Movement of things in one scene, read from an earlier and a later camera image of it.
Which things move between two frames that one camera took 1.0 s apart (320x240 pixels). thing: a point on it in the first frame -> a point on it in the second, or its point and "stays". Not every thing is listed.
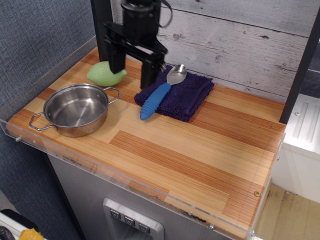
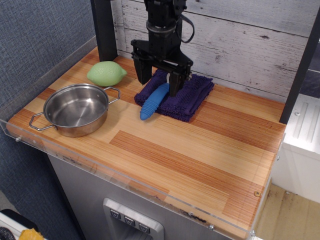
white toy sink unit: (297, 169) stays
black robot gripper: (138, 34) -> (165, 50)
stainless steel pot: (76, 110) stays
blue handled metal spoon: (175, 75) stays
